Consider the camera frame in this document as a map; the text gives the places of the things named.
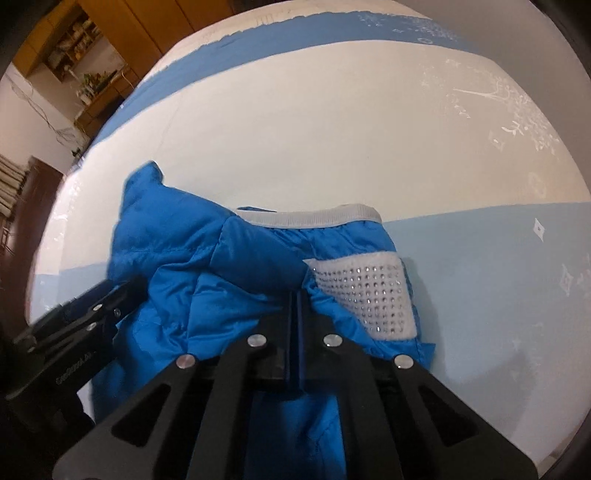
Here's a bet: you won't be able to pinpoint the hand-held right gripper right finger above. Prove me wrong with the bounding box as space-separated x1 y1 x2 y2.
298 292 539 480

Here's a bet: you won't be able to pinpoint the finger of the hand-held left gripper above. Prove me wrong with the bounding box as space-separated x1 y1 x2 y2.
13 295 136 355
55 275 147 319

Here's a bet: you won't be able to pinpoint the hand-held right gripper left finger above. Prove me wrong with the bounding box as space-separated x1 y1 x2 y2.
52 290 300 480

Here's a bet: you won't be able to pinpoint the blue puffer jacket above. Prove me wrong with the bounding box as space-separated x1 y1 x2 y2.
90 161 437 480

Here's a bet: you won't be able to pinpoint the dark brown wooden cabinet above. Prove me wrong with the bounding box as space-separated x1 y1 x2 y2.
0 156 66 287

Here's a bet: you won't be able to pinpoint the pale striped curtain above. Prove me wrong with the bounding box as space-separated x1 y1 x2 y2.
0 154 26 217

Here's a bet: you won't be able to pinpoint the blue and white bed sheet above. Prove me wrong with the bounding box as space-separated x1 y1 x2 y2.
27 0 591 467

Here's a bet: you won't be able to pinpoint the green potted plant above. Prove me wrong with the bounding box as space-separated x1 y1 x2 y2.
79 70 117 100

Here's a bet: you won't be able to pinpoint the wooden bookshelf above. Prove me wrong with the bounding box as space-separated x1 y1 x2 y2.
13 0 232 86

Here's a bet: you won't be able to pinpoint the wall cables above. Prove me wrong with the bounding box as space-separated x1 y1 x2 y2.
8 76 89 151

